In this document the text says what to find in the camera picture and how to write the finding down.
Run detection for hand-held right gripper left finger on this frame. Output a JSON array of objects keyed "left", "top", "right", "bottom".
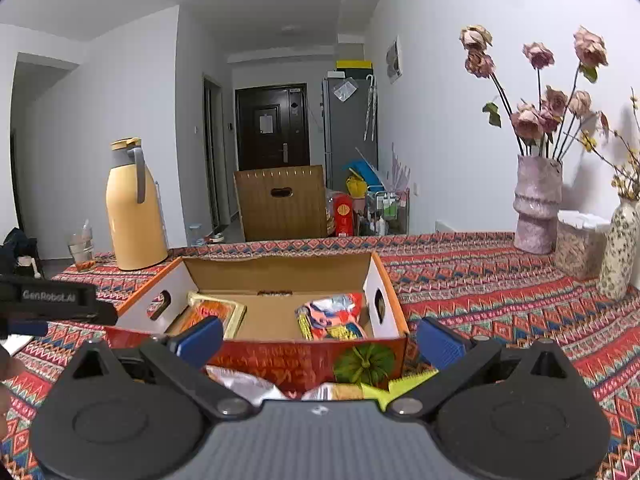
[{"left": 59, "top": 316, "right": 253, "bottom": 421}]

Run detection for white label packet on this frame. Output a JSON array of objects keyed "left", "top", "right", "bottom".
[{"left": 205, "top": 365, "right": 288, "bottom": 407}]

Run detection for red gift box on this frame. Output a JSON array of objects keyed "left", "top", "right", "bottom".
[{"left": 332, "top": 192, "right": 355, "bottom": 237}]

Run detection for brown woven cardboard box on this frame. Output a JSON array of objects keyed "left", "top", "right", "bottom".
[{"left": 233, "top": 165, "right": 329, "bottom": 242}]

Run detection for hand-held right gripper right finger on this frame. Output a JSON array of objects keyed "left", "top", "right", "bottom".
[{"left": 386, "top": 316, "right": 583, "bottom": 421}]

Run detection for speckled white vase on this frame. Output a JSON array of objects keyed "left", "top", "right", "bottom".
[{"left": 596, "top": 197, "right": 640, "bottom": 302}]

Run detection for pink ceramic vase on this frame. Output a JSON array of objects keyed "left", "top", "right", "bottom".
[{"left": 512, "top": 154, "right": 563, "bottom": 255}]

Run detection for wire storage cart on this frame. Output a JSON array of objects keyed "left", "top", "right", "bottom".
[{"left": 365, "top": 187, "right": 411, "bottom": 237}]

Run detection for slippers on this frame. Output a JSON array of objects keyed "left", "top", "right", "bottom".
[{"left": 190, "top": 223, "right": 226, "bottom": 247}]

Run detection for orange red cardboard snack box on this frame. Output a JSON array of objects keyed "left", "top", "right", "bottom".
[{"left": 105, "top": 251, "right": 410, "bottom": 396}]

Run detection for yellow-green snack packet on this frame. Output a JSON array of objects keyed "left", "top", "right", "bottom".
[{"left": 360, "top": 370, "right": 440, "bottom": 412}]

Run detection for grey refrigerator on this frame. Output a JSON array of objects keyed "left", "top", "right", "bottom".
[{"left": 321, "top": 76, "right": 379, "bottom": 191}]

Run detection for white hanging umbrella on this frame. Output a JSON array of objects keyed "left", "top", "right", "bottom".
[{"left": 364, "top": 74, "right": 378, "bottom": 142}]

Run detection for white wall panel box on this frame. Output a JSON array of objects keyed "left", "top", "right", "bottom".
[{"left": 386, "top": 36, "right": 404, "bottom": 84}]

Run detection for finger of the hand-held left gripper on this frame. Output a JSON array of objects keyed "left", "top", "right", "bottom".
[
  {"left": 0, "top": 302, "right": 119, "bottom": 326},
  {"left": 0, "top": 320, "right": 49, "bottom": 337}
]

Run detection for patterned red tablecloth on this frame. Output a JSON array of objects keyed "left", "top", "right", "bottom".
[{"left": 0, "top": 231, "right": 640, "bottom": 480}]

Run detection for yellow flower branches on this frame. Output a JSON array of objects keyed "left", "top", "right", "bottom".
[{"left": 580, "top": 87, "right": 640, "bottom": 201}]

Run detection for white snack packet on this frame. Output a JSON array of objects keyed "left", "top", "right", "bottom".
[{"left": 301, "top": 382, "right": 363, "bottom": 402}]

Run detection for clear drinking glass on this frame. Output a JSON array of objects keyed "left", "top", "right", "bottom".
[{"left": 67, "top": 220, "right": 96, "bottom": 273}]

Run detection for multicoloured snack packet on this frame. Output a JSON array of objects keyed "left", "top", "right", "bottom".
[{"left": 295, "top": 293, "right": 369, "bottom": 342}]

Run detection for clear plastic bag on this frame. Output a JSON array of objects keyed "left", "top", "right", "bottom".
[{"left": 332, "top": 77, "right": 360, "bottom": 101}]

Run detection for person's left hand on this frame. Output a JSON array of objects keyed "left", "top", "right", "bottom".
[{"left": 0, "top": 346, "right": 25, "bottom": 441}]

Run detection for blue plastic item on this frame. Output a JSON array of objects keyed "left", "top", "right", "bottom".
[{"left": 345, "top": 160, "right": 386, "bottom": 191}]

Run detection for dark brown door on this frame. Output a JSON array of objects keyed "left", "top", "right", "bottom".
[{"left": 235, "top": 83, "right": 309, "bottom": 171}]

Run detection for dried pink roses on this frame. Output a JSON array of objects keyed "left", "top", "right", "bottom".
[{"left": 459, "top": 24, "right": 611, "bottom": 161}]

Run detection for gold orange snack packet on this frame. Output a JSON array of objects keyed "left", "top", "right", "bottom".
[{"left": 167, "top": 291, "right": 247, "bottom": 339}]

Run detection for yellow thermos jug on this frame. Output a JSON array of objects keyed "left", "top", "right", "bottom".
[{"left": 105, "top": 136, "right": 169, "bottom": 272}]

